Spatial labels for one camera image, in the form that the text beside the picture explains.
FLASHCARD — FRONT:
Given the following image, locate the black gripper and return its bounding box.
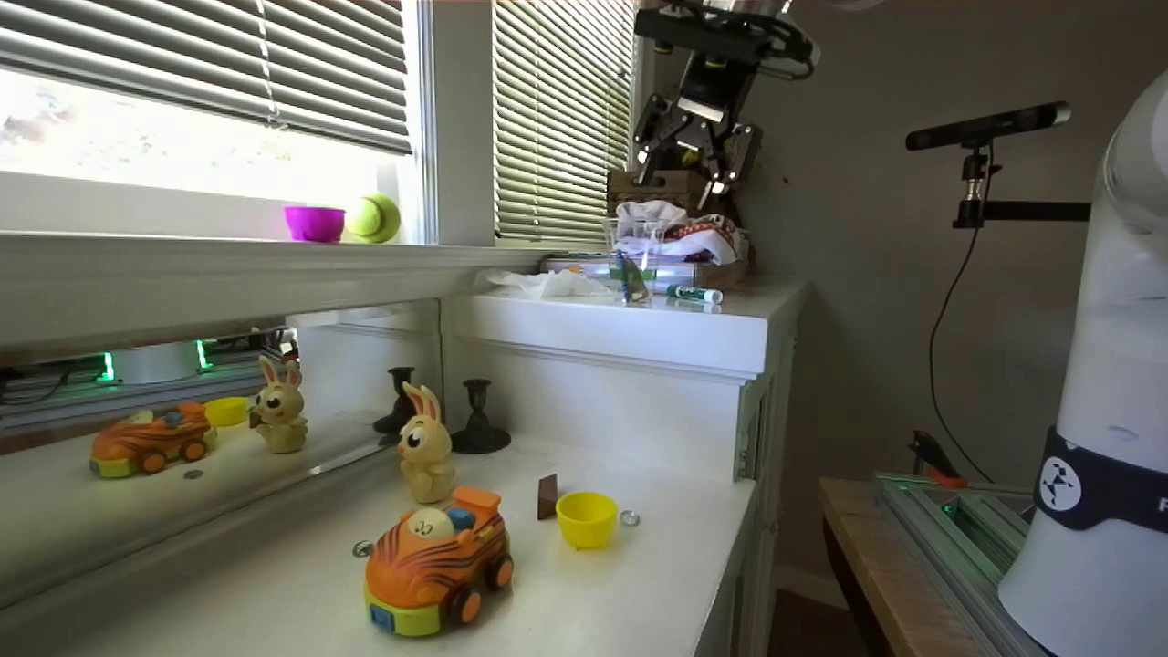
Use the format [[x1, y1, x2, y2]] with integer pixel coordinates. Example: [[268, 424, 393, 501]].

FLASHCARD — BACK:
[[627, 51, 767, 213]]

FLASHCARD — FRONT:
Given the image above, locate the clear plastic cup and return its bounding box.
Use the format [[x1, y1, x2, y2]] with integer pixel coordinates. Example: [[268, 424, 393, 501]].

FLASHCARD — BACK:
[[610, 244, 658, 306]]

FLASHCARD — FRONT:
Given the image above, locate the small yellow cup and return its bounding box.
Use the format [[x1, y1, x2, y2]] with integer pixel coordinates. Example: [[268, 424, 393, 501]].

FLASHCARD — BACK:
[[554, 490, 627, 556]]

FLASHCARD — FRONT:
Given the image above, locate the pink cup on sill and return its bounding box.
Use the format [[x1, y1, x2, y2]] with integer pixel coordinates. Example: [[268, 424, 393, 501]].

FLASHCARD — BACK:
[[281, 200, 348, 249]]

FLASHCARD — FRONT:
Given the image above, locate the white cloth in box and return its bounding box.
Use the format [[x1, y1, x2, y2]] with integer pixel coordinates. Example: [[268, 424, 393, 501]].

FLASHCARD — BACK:
[[613, 198, 692, 267]]

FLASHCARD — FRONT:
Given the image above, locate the red white item in box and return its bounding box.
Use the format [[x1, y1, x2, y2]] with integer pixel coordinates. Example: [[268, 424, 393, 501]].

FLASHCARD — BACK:
[[664, 213, 749, 269]]

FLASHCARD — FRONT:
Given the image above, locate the brown cardboard box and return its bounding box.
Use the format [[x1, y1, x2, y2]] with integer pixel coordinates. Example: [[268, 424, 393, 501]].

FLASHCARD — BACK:
[[602, 161, 756, 294]]

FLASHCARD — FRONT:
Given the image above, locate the grey window blind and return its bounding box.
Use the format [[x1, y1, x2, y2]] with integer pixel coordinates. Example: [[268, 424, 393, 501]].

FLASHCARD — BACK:
[[490, 0, 641, 249], [0, 0, 416, 161]]

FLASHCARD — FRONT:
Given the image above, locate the green white marker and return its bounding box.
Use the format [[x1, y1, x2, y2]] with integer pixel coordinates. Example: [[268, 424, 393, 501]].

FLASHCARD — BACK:
[[664, 282, 730, 312]]

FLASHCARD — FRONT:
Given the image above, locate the crumpled clear plastic bag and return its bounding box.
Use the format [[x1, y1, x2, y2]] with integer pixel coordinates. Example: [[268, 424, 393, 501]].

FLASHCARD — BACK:
[[502, 267, 610, 301]]

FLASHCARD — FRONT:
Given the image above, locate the white side table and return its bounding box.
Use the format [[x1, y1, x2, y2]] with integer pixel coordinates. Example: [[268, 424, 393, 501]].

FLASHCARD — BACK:
[[452, 273, 811, 657]]

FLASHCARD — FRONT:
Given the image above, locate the green tennis ball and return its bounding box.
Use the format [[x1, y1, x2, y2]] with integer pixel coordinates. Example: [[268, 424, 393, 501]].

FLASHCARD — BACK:
[[348, 194, 405, 249]]

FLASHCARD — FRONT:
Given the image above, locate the black candle holder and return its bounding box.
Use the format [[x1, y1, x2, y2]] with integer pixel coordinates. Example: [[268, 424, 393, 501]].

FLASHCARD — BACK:
[[447, 374, 513, 456]]

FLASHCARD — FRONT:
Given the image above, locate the small black cylinder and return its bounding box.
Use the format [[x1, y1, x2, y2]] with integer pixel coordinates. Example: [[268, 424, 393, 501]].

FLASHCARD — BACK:
[[534, 469, 562, 525]]

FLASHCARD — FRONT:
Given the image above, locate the beige bunny toy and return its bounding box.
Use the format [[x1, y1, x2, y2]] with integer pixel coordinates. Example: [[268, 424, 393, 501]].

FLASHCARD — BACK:
[[393, 380, 461, 508]]

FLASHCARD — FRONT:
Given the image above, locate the wooden bench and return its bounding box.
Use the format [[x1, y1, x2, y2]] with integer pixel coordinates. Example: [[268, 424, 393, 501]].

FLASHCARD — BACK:
[[816, 474, 1014, 657]]

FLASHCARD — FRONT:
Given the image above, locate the red orange plush toy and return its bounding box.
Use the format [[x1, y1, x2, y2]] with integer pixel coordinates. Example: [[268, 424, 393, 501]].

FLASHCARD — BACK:
[[361, 485, 517, 637]]

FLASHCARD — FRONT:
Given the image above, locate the white window ledge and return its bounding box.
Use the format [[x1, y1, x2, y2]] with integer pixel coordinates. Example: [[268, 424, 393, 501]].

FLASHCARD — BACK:
[[0, 231, 578, 360]]

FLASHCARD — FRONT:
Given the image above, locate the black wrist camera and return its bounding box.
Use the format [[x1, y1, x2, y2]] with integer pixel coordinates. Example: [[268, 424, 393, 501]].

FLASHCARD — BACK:
[[632, 0, 820, 82]]

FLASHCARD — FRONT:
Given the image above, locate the black stereo camera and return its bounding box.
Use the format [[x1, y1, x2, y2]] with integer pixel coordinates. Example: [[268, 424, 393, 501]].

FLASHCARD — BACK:
[[902, 97, 1076, 158]]

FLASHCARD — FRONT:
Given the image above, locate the black camera cable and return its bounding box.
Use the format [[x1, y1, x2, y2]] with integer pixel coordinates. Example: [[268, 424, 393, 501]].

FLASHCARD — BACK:
[[922, 224, 995, 490]]

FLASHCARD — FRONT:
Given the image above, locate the black camera stand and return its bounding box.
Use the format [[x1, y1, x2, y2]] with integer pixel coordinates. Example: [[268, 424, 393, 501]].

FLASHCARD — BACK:
[[947, 142, 1095, 232]]

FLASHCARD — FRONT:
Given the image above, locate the green metal rail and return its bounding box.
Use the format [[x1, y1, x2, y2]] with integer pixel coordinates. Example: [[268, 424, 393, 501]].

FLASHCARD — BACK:
[[871, 469, 1051, 657]]

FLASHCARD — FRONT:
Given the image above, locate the long wall mirror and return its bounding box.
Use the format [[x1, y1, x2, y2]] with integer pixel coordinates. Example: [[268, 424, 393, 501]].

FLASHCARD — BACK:
[[0, 294, 447, 612]]

